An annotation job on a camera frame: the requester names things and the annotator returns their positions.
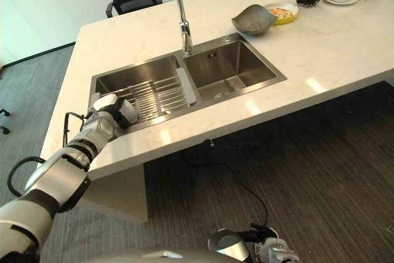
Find stainless steel double sink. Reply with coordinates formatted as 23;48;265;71
90;31;289;132

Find thin black floor cable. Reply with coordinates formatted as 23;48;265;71
180;139;269;227

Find black elbow cable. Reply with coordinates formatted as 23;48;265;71
7;156;47;198

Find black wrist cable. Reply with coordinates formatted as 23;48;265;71
62;111;90;148

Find chrome kitchen faucet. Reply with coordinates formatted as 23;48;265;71
170;0;195;56

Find metal sink drying rack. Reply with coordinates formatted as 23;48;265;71
100;67;198;121

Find grey ceramic bowl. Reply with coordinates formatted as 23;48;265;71
231;4;278;37

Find black chair caster base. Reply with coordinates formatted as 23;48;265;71
0;108;11;135

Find white cup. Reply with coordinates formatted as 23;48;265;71
121;100;141;124

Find yellow bowl with food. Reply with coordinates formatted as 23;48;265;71
263;2;300;26

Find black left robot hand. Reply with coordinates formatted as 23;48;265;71
92;94;134;131

